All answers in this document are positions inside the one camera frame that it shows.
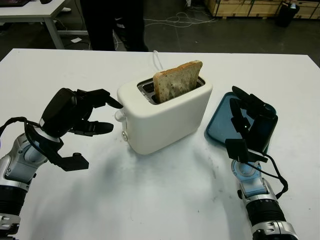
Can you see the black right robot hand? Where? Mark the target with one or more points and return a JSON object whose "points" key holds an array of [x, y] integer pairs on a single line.
{"points": [[265, 130]]}

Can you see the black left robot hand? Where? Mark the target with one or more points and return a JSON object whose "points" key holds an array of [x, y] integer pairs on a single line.
{"points": [[57, 112]]}

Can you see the white toaster lever knob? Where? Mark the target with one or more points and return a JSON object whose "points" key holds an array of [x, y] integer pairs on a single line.
{"points": [[119, 117]]}

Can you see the slice of brown bread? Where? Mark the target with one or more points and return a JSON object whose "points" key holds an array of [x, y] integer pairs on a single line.
{"points": [[175, 82]]}

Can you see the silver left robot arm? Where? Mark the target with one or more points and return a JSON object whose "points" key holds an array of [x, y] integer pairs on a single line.
{"points": [[17, 162]]}

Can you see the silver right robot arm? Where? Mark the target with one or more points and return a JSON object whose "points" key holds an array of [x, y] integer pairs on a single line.
{"points": [[260, 200]]}

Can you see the dark blue plastic tray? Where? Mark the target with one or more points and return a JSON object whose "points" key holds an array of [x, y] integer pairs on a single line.
{"points": [[220, 120]]}

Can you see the silver toaster dial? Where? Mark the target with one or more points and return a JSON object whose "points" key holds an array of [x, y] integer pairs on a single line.
{"points": [[125, 135]]}

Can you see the cream two-slot toaster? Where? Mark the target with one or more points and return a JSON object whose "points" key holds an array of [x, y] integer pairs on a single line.
{"points": [[170, 120]]}

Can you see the white paper sheet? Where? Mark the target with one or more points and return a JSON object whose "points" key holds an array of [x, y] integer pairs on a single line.
{"points": [[76, 40]]}

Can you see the person in black trousers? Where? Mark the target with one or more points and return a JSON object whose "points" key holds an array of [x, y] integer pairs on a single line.
{"points": [[100, 25]]}

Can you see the white shoe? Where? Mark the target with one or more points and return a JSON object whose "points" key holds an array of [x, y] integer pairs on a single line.
{"points": [[66, 9]]}

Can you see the white office desk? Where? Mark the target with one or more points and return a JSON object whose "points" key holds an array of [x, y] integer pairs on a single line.
{"points": [[32, 10]]}

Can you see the black waste bin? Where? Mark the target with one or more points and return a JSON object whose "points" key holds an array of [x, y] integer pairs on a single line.
{"points": [[286, 15]]}

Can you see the wooden crates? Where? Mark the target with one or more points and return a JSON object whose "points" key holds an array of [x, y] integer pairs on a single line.
{"points": [[250, 8]]}

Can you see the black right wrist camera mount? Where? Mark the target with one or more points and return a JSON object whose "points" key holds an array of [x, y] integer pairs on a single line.
{"points": [[236, 150]]}

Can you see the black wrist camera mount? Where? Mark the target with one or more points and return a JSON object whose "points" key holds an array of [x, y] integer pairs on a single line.
{"points": [[236, 150], [75, 162]]}

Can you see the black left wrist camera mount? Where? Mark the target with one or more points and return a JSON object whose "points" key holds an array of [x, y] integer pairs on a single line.
{"points": [[75, 162]]}

